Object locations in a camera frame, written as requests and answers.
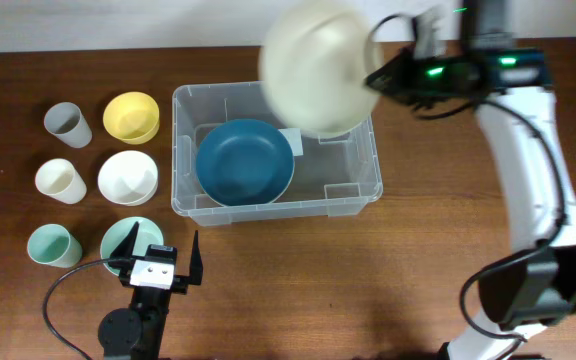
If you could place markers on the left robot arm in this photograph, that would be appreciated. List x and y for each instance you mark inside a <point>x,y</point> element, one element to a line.
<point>136,332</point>

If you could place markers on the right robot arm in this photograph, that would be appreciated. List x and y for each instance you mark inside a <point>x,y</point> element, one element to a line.
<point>510,90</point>

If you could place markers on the beige plate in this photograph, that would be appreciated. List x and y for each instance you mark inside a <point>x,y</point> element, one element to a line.
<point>313,66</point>

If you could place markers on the mint green plastic cup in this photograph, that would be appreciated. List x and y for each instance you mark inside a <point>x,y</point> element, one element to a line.
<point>53,245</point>

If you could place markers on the grey plastic cup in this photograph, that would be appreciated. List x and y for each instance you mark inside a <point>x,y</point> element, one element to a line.
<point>66,122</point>

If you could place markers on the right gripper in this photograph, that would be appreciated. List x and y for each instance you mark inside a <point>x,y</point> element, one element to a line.
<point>393,73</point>

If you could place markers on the white plastic bowl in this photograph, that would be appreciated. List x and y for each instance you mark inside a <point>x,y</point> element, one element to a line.
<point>128,178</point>

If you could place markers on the yellow plastic bowl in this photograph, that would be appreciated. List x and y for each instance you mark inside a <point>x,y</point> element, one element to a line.
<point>132,117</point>

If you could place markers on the clear plastic storage container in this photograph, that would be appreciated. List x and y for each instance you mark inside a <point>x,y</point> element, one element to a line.
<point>333,177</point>

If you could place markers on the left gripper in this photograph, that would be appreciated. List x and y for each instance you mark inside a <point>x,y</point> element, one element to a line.
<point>123,254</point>

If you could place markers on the dark blue plate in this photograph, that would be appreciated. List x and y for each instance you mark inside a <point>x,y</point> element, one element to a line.
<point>245,162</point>

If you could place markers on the mint green plastic bowl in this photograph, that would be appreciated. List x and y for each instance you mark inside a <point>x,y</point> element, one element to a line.
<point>148,233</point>

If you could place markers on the cream plastic cup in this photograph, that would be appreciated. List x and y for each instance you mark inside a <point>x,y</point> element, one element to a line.
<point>58,179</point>

